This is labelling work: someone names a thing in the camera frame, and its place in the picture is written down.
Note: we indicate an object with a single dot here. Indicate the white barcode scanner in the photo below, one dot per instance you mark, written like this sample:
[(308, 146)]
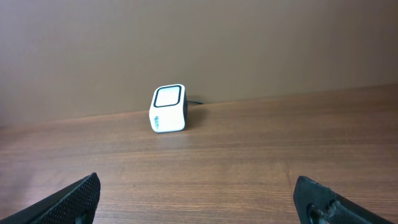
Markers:
[(168, 110)]

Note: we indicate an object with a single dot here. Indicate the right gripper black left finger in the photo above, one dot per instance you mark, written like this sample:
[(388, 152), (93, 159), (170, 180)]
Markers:
[(74, 204)]

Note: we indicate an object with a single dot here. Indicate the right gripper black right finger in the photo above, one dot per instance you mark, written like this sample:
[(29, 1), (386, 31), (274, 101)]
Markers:
[(316, 204)]

